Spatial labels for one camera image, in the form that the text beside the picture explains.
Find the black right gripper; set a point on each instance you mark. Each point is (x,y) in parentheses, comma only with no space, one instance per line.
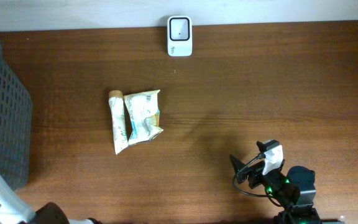
(255,170)

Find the white crinkled snack bag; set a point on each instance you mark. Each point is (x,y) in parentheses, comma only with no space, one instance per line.
(144,116)

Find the white tube with gold cap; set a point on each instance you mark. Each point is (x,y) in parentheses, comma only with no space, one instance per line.
(116,104)

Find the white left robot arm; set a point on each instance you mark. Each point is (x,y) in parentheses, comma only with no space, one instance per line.
(14,210)

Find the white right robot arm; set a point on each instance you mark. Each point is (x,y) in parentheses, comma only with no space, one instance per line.
(293,192)

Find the white barcode scanner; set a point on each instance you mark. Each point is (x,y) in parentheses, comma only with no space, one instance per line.
(179,36)

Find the grey plastic lattice basket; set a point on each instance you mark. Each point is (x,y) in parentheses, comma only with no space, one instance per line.
(15,127)

